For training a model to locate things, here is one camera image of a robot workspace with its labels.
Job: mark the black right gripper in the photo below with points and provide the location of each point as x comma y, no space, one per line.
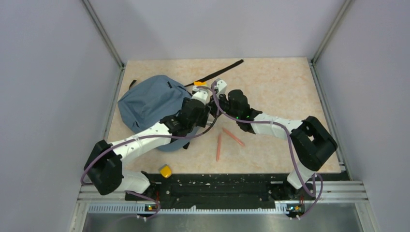
213,108

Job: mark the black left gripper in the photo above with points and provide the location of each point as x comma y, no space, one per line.
203,118

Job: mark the blue grey student backpack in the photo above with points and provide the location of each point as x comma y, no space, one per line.
161,97

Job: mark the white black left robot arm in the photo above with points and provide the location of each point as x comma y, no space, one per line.
105,165

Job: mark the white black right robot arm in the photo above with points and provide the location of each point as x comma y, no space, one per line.
310,144

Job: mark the colourful sticky note stack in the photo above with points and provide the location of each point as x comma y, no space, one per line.
199,83

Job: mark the orange pen upright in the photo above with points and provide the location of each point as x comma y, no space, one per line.
218,147

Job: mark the orange pen slanted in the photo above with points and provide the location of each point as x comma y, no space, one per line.
229,133

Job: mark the yellow grey pencil sharpener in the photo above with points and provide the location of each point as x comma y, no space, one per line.
165,171

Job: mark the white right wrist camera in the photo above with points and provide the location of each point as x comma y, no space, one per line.
220,87

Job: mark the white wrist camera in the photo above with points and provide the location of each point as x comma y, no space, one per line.
200,94
220,87

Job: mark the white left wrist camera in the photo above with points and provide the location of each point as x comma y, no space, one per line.
200,94

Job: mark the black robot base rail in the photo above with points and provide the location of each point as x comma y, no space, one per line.
223,191

